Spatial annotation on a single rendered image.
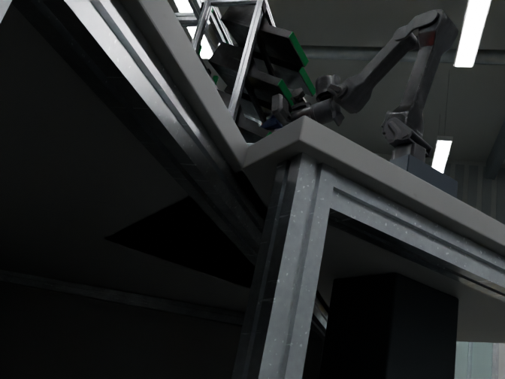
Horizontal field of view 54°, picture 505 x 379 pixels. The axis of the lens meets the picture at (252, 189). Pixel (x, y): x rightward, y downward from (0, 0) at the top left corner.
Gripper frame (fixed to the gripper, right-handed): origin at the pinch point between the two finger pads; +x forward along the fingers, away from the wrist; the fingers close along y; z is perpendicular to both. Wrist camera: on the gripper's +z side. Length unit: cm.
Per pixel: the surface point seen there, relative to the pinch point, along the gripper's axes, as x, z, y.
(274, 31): -3.9, 27.8, 8.3
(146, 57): -29, -56, 73
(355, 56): 82, 417, -366
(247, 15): 4.5, 38.2, 10.0
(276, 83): -3.9, 9.2, 6.8
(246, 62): 3.4, 16.7, 11.0
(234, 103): 7.0, 4.0, 10.4
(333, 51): 107, 427, -352
